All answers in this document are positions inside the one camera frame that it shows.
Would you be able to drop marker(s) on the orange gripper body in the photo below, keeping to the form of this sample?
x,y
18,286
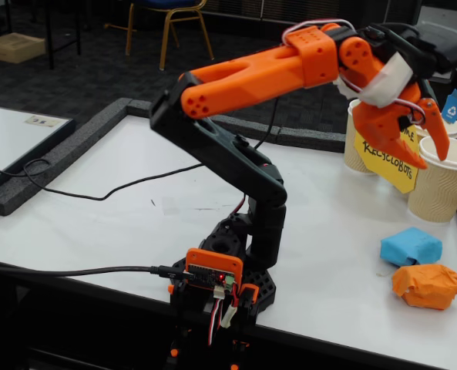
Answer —
x,y
380,122

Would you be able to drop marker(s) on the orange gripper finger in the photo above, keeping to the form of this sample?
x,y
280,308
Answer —
x,y
405,156
438,135

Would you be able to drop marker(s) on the blue paper ball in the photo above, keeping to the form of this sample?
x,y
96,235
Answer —
x,y
409,246

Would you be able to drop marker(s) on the orange and black robot arm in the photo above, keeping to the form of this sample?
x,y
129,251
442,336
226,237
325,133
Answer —
x,y
251,81

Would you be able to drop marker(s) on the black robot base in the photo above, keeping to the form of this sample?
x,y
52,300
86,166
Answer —
x,y
263,277

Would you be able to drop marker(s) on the ribbed beige paper cup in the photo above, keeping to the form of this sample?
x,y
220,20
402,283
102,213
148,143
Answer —
x,y
453,129
440,192
350,154

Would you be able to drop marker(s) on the yellow welcome paper sign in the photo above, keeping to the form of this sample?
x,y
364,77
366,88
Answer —
x,y
386,173

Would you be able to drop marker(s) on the blue recycling bin label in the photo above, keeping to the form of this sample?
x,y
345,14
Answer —
x,y
453,108

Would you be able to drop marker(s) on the black webcam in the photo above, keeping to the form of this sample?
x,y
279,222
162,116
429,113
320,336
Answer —
x,y
444,42

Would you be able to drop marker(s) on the orange crumpled paper ball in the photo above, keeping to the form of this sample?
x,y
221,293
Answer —
x,y
428,287

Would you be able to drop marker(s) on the black orange table clamp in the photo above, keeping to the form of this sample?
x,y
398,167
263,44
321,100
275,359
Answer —
x,y
174,351
248,296

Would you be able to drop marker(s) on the clear tape strip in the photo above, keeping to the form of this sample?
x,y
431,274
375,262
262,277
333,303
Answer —
x,y
169,205

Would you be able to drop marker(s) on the small paper sticker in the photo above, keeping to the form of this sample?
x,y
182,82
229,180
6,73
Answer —
x,y
41,121

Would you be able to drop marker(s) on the brown cardboard box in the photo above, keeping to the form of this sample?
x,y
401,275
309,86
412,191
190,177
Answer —
x,y
14,48

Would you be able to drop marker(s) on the orange controller board mount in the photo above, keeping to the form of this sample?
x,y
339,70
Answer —
x,y
212,262

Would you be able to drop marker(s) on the gold frame blue chair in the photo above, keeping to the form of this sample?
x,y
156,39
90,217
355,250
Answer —
x,y
166,3

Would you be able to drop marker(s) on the black metal table frame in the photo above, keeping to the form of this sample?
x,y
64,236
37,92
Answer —
x,y
50,38

